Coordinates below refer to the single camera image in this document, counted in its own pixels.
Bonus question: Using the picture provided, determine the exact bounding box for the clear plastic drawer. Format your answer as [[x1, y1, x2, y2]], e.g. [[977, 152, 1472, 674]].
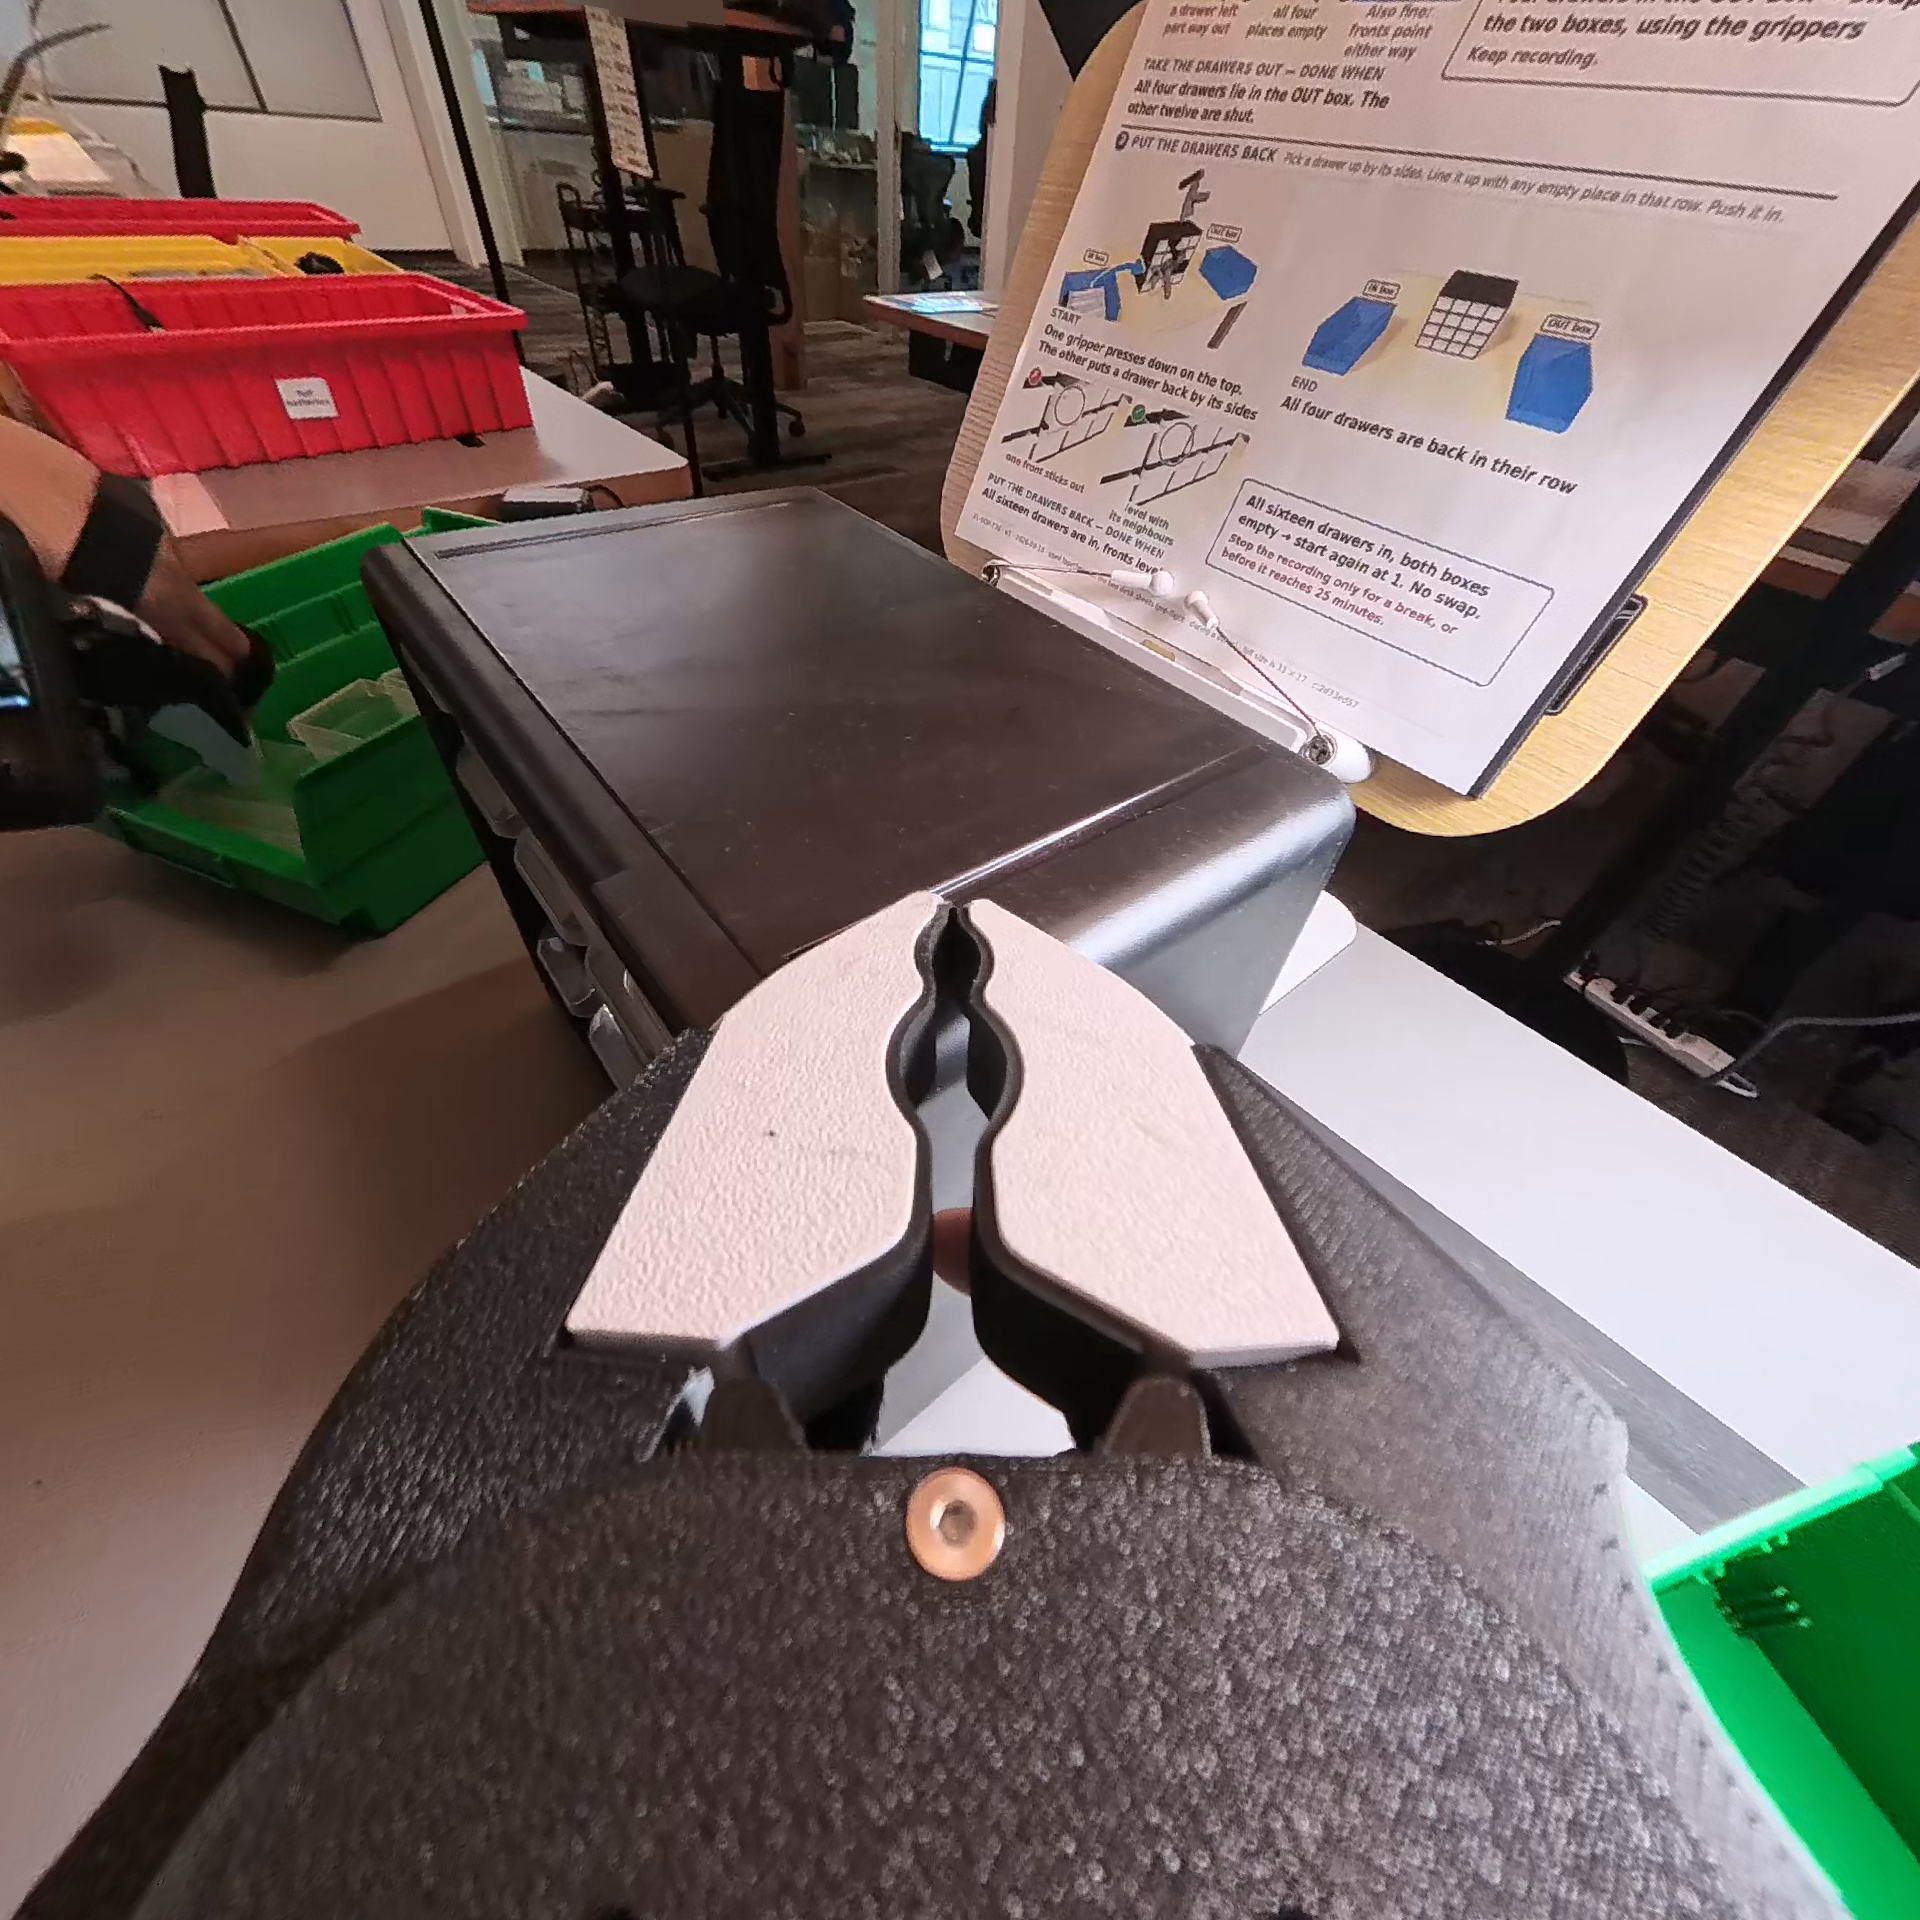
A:
[[142, 757, 317, 858], [286, 668, 425, 759]]

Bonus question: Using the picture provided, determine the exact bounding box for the white power strip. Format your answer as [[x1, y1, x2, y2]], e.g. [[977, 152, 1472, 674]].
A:
[[1563, 960, 1742, 1081]]

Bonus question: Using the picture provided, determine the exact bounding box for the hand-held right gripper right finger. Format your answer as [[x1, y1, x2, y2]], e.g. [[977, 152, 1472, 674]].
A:
[[964, 893, 1344, 1449]]

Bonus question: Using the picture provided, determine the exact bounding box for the black upright post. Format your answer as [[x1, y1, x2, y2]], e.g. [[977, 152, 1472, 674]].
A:
[[157, 66, 219, 202]]

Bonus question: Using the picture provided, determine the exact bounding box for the black drawer cabinet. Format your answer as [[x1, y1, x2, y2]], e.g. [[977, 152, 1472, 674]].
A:
[[360, 488, 1360, 1097]]

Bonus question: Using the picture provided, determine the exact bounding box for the green plastic bin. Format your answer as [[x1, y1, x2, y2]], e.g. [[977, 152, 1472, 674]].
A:
[[1641, 1442, 1920, 1920], [106, 507, 505, 936]]

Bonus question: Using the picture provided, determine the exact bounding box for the wood-edged side desk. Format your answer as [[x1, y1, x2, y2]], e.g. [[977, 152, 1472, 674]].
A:
[[152, 369, 696, 545]]

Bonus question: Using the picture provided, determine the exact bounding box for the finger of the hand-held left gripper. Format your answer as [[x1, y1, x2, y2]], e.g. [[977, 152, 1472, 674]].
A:
[[152, 701, 261, 794]]

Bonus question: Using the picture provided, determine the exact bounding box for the tall black office chair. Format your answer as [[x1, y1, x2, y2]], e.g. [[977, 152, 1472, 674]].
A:
[[598, 31, 835, 472]]

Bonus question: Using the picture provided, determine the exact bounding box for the low red bin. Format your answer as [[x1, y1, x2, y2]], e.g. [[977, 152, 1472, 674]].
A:
[[0, 195, 361, 243]]

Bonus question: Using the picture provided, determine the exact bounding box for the pale desk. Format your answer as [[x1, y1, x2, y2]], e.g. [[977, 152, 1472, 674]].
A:
[[0, 816, 1920, 1920]]

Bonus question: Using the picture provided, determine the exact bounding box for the large red ribbed bin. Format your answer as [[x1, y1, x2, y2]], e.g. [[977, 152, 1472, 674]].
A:
[[0, 275, 536, 481]]

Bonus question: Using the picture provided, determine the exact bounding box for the orange-top background table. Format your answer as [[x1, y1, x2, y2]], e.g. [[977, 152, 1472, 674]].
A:
[[861, 293, 1000, 395]]

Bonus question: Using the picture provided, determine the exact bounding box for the hanging paper sheet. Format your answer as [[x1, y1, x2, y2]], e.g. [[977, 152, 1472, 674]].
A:
[[585, 8, 657, 179]]

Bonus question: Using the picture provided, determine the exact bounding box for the grid of clear drawers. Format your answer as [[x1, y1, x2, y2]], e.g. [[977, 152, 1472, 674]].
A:
[[451, 743, 677, 1089]]

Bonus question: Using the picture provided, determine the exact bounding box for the person's left hand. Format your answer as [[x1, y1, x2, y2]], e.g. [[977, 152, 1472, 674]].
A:
[[0, 412, 261, 681]]

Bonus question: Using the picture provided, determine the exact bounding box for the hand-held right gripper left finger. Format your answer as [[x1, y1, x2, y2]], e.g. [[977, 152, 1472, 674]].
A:
[[563, 891, 953, 1444]]

